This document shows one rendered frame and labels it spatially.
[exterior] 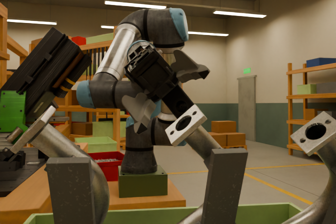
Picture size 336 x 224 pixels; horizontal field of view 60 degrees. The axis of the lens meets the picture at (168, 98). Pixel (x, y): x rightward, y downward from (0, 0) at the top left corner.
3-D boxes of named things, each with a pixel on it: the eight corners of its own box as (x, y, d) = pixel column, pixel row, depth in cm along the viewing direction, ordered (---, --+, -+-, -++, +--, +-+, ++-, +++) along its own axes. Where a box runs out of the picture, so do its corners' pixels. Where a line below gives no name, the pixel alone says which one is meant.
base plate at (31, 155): (65, 149, 210) (65, 146, 210) (11, 196, 102) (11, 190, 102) (2, 150, 203) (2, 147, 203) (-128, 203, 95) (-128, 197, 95)
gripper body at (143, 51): (123, 77, 51) (120, 61, 62) (155, 109, 54) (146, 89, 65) (156, 47, 50) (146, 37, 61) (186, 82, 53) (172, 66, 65)
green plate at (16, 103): (27, 134, 149) (30, 95, 155) (22, 131, 141) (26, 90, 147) (2, 135, 147) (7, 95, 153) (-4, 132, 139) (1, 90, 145)
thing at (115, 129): (114, 193, 395) (115, 18, 400) (22, 171, 524) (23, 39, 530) (140, 184, 440) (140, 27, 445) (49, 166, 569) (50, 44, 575)
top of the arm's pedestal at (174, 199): (169, 186, 139) (169, 178, 139) (186, 210, 108) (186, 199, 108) (100, 190, 133) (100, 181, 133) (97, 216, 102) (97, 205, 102)
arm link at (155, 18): (157, 137, 128) (149, 7, 110) (191, 138, 125) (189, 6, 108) (151, 151, 117) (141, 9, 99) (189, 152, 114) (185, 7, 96)
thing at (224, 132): (229, 146, 831) (229, 120, 832) (247, 150, 757) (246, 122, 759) (191, 149, 784) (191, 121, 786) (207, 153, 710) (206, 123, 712)
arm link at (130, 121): (129, 143, 128) (130, 112, 128) (159, 144, 126) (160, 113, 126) (121, 147, 116) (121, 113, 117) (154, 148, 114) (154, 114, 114)
